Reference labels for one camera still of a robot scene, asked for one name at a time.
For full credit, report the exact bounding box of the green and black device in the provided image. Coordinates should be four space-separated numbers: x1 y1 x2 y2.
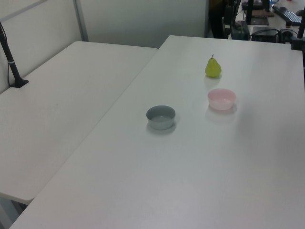
234 21 251 40

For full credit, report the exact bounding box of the black camera pole with base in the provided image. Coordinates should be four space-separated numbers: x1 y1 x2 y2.
0 21 30 89

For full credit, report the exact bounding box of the grey plastic bowl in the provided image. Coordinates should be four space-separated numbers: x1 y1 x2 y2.
146 105 176 131

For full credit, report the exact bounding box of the pink plastic bowl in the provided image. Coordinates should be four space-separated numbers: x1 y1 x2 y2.
207 88 237 111

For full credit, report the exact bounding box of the grey metal partition post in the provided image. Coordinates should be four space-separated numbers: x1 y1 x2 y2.
72 0 90 42

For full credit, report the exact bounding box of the black computer keyboard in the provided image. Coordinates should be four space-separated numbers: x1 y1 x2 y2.
272 5 304 24

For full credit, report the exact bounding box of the black box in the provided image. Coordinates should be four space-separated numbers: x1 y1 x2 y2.
252 26 280 42

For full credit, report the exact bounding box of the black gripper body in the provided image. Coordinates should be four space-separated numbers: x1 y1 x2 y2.
223 4 234 26

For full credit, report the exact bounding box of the black clamped camera pole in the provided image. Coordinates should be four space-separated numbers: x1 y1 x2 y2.
290 9 305 51

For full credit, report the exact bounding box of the green pear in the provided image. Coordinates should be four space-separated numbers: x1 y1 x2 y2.
204 54 222 78

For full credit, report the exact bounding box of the black monitor stand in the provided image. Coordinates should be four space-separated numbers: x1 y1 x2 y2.
246 0 270 26

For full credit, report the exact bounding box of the white side table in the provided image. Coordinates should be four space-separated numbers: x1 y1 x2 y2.
0 41 159 229

